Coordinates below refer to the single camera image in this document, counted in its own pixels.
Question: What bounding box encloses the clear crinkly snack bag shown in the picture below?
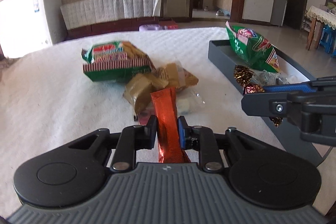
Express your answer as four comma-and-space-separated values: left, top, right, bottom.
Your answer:
251, 70, 299, 86

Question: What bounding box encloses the grey rectangular tray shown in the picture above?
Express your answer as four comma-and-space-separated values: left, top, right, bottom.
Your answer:
208, 40, 329, 166

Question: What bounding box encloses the clear packet with white ball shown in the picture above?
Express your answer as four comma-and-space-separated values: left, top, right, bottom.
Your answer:
176, 88, 206, 116

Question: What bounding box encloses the brown foil candy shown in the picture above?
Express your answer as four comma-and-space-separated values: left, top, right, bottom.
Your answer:
233, 64, 283, 128

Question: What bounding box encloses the brown pastry packet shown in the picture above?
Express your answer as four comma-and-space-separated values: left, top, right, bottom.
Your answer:
123, 73, 169, 114

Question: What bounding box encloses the red stick snack packet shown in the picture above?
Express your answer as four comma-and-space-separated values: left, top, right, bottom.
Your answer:
151, 88, 190, 164

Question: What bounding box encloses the green prawn cracker bag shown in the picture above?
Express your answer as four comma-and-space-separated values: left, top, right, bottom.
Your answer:
81, 41, 155, 83
226, 22, 280, 73

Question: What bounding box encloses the yellow pastry packet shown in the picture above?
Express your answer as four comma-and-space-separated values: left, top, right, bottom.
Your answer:
157, 63, 199, 91

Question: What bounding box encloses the blue plastic stool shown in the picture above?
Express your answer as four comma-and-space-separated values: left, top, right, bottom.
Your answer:
318, 25, 335, 53

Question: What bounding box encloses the dining table with lace cloth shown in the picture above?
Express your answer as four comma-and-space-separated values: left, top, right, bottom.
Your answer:
306, 6, 335, 51

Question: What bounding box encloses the white table cloth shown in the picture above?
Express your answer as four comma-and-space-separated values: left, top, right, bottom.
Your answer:
1, 27, 280, 217

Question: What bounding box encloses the TV stand with white cover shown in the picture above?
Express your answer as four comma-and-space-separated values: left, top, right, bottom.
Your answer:
60, 0, 161, 39

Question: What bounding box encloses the white chest freezer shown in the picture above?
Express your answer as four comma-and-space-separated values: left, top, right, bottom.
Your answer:
1, 0, 67, 59

